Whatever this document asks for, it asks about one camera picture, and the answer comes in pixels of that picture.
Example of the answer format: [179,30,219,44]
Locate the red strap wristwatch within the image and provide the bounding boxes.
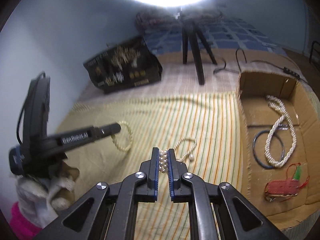
[264,179,299,202]

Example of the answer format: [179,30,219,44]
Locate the small pearl bracelet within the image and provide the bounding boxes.
[158,137,198,174]

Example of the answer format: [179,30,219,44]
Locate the dark thin bangle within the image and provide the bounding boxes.
[252,129,285,170]

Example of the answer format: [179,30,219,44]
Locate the green jade pendant red cord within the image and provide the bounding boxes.
[285,162,311,189]

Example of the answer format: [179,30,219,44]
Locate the long white pearl necklace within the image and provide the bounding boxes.
[264,94,297,169]

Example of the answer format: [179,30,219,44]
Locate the gloved left hand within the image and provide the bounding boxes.
[16,162,80,229]

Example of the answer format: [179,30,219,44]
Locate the striped yellow cloth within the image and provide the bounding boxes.
[58,92,243,239]

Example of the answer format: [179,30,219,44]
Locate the cardboard box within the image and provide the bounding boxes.
[237,72,319,230]

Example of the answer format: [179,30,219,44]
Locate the black snack bag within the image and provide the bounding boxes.
[84,36,163,94]

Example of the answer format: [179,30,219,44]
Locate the checkered pink bedsheet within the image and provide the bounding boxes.
[78,49,311,104]

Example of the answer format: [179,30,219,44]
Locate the blue patterned blanket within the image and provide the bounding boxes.
[144,18,286,56]

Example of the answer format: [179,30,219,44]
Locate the black tripod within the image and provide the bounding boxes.
[180,17,217,86]

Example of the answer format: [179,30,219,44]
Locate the black metal rack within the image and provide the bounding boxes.
[309,39,320,67]

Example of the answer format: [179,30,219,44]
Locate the cream bead bracelet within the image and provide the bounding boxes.
[111,120,133,153]

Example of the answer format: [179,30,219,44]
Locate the black power cable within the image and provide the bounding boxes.
[213,48,309,83]

